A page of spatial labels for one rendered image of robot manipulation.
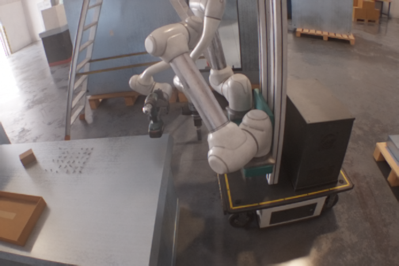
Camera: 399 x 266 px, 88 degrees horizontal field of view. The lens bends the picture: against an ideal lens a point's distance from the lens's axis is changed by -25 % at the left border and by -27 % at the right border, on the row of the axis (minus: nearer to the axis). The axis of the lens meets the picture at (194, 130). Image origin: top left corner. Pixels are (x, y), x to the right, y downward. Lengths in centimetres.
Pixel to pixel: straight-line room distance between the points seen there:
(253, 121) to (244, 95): 46
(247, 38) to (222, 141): 219
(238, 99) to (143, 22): 190
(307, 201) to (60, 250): 145
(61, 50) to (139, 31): 405
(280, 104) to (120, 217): 98
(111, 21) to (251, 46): 174
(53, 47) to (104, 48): 380
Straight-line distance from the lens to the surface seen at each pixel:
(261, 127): 131
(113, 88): 373
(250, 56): 331
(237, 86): 172
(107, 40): 350
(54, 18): 709
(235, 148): 120
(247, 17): 318
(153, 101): 146
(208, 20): 156
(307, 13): 702
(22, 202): 166
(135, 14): 331
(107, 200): 138
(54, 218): 144
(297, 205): 177
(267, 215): 174
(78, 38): 276
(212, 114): 121
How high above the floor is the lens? 159
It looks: 34 degrees down
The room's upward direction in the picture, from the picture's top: 7 degrees counter-clockwise
